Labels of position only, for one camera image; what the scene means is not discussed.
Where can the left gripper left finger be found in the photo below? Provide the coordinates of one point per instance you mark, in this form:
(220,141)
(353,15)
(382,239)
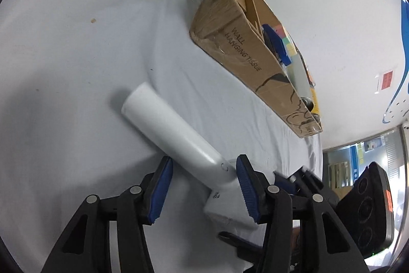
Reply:
(83,246)

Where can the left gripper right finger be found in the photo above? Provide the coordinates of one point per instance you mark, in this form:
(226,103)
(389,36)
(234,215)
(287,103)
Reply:
(303,232)

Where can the yellow label glass jar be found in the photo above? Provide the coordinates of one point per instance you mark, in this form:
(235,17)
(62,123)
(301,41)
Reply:
(316,109)

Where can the silver metal tin can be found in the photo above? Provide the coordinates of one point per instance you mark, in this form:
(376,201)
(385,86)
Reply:
(297,75)

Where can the red wall sign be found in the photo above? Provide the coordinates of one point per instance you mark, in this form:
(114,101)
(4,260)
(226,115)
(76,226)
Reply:
(384,80)

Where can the pastel puzzle cube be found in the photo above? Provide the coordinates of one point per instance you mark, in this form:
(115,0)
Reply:
(288,42)

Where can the blue wall decal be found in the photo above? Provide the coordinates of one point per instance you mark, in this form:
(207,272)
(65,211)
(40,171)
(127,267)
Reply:
(397,108)

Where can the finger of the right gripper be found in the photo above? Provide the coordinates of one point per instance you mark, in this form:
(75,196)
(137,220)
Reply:
(245,250)

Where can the grey table cloth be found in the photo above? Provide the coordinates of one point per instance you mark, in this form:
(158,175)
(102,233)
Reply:
(66,68)

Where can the white handheld hair dryer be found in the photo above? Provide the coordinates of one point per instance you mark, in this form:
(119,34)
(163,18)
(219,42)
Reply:
(162,125)

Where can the large open cardboard box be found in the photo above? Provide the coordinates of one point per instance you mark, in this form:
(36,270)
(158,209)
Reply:
(230,31)

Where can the blue stapler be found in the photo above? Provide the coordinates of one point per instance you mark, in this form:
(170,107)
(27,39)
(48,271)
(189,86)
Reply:
(275,44)

